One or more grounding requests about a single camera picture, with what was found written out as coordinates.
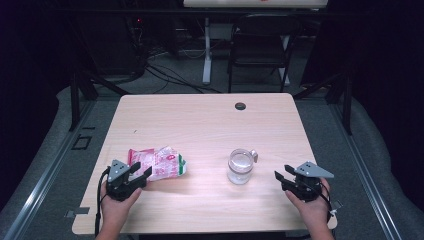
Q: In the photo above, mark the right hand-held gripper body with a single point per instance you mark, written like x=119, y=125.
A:
x=305, y=186

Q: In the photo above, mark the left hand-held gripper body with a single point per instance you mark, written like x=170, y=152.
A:
x=118, y=186

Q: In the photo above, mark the pink and white plastic bag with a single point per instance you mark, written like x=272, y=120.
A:
x=160, y=163

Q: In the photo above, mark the clear glass jar with lid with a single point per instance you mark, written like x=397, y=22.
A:
x=240, y=168

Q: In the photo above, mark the person's left hand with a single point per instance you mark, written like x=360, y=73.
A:
x=115, y=210

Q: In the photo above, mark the person's right hand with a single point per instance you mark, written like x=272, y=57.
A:
x=311, y=210

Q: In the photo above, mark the grey tape strip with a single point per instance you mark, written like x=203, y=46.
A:
x=78, y=211
x=337, y=205

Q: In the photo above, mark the black metal stand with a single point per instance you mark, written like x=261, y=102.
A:
x=348, y=106
x=75, y=100

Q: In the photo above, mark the black folding chair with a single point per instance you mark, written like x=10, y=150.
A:
x=260, y=30

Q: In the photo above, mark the dark equipment with red light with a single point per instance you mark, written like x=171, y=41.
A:
x=138, y=20

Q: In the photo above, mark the white desk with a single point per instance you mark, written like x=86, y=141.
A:
x=233, y=3

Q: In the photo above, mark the aluminium floor rail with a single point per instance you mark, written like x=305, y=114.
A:
x=366, y=173
x=43, y=180

